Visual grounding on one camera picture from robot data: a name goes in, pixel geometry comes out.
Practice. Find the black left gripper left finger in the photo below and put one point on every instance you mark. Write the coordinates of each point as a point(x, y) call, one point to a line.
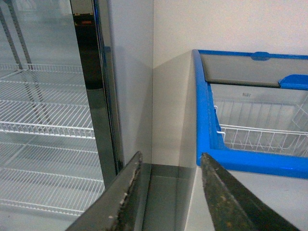
point(116, 209)

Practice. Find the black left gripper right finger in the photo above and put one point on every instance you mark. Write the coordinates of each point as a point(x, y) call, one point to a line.
point(232, 206)

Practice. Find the glass door display fridge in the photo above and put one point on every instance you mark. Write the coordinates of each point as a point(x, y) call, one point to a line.
point(112, 40)

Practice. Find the white chest freezer blue rim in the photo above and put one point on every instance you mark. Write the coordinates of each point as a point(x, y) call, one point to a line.
point(207, 125)

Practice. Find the sliding glass freezer lid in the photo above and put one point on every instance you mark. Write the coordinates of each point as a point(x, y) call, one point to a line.
point(259, 69)

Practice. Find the lower white wire shelf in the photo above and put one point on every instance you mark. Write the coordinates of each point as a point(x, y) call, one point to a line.
point(58, 180)

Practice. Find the white wire freezer basket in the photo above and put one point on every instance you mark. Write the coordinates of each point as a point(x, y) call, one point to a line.
point(292, 143)

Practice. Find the rear white wire basket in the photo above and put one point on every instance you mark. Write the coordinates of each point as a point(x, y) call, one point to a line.
point(281, 116)

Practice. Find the white wire fridge shelf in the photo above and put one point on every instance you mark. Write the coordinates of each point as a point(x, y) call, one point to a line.
point(44, 99)

